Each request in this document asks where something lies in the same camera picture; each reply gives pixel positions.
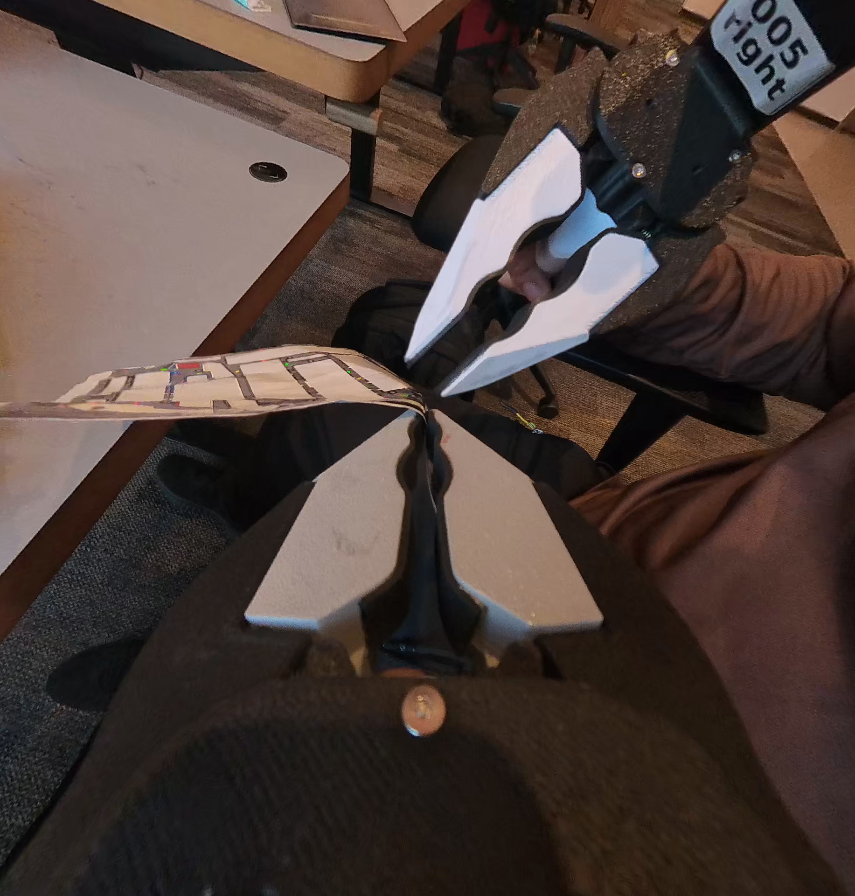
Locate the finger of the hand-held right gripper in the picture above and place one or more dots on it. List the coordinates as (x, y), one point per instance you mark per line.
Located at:
(511, 203)
(595, 294)

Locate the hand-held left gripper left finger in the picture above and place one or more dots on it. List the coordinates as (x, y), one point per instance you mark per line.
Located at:
(329, 546)

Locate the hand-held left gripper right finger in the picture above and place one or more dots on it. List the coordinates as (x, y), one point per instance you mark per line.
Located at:
(511, 546)

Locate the holographic sticker sheet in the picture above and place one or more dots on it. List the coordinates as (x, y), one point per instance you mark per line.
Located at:
(210, 385)

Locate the person's right forearm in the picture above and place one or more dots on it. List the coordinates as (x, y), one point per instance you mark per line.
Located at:
(749, 315)

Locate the person's right hand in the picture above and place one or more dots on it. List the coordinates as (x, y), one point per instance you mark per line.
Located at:
(532, 276)

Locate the person's dark trousers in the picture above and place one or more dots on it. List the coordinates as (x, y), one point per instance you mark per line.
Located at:
(294, 448)

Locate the red backpack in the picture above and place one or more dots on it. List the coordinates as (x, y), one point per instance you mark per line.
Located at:
(494, 31)

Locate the dark flat pad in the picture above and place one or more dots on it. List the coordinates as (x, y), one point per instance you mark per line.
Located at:
(343, 17)

